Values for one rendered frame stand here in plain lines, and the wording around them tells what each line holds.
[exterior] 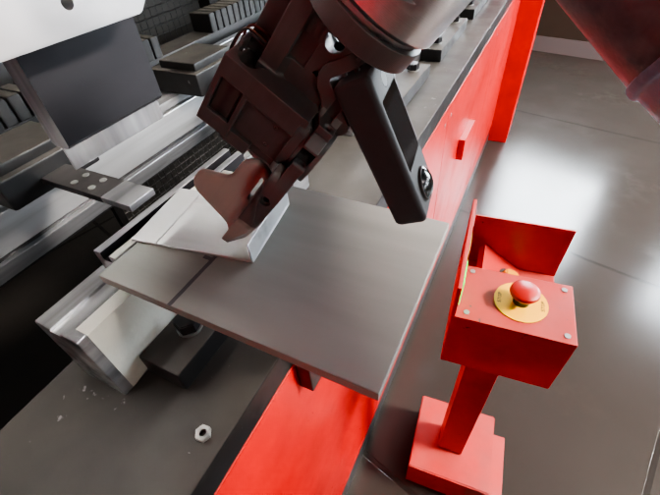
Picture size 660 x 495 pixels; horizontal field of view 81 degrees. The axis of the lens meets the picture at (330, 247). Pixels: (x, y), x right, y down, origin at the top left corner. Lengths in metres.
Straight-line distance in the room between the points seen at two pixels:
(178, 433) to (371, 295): 0.23
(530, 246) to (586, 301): 1.07
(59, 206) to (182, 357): 0.32
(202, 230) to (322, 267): 0.13
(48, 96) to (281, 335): 0.24
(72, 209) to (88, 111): 0.31
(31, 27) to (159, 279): 0.19
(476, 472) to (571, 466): 0.32
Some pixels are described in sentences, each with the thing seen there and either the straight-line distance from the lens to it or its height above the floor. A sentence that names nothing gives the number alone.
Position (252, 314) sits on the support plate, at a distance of 0.31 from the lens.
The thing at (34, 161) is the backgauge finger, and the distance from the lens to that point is 0.58.
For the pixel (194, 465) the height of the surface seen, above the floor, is 0.87.
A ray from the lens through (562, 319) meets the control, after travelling 0.62.
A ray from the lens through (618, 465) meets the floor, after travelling 1.47.
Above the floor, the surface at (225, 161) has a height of 1.00.
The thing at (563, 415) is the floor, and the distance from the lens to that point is 1.47.
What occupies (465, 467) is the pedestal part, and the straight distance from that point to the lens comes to 1.19.
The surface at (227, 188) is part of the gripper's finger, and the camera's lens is 0.30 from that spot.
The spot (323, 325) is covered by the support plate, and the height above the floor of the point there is 1.00.
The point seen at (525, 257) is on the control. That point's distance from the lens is 0.75.
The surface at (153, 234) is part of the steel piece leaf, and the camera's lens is 0.41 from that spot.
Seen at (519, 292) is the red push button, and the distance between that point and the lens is 0.59.
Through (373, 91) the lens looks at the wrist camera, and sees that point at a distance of 0.24.
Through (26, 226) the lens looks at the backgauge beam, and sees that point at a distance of 0.64.
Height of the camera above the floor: 1.24
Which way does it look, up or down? 44 degrees down
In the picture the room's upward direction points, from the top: 6 degrees counter-clockwise
